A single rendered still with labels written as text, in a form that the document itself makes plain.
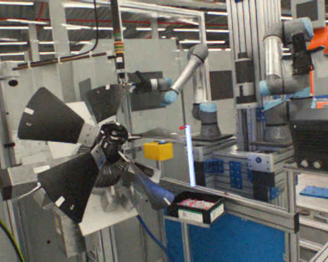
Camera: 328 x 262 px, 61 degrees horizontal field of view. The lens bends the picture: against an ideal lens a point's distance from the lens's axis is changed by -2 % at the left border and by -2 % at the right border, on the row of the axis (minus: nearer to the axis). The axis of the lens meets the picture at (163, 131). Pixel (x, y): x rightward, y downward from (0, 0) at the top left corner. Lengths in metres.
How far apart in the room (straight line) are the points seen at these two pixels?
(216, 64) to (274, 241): 4.54
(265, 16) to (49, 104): 1.38
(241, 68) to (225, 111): 3.80
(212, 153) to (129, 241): 0.91
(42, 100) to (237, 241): 1.06
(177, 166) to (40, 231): 1.13
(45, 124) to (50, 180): 0.28
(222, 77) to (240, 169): 3.94
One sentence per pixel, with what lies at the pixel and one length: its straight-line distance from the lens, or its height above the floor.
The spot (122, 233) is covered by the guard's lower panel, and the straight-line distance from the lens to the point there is 2.20.
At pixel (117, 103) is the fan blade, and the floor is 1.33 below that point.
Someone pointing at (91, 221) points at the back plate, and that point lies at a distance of 1.25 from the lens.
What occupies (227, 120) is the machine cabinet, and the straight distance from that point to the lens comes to 5.66.
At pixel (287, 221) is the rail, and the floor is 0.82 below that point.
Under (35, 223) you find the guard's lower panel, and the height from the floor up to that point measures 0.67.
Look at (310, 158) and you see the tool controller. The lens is 1.07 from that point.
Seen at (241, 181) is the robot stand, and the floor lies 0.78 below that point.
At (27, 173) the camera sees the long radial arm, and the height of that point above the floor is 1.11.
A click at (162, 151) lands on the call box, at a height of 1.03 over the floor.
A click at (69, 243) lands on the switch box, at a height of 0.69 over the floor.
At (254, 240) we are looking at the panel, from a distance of 1.38.
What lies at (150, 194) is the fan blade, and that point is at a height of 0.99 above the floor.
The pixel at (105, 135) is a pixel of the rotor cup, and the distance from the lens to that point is 1.14.
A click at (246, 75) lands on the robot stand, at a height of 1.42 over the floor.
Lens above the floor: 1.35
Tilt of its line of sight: 7 degrees down
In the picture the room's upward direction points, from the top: 6 degrees counter-clockwise
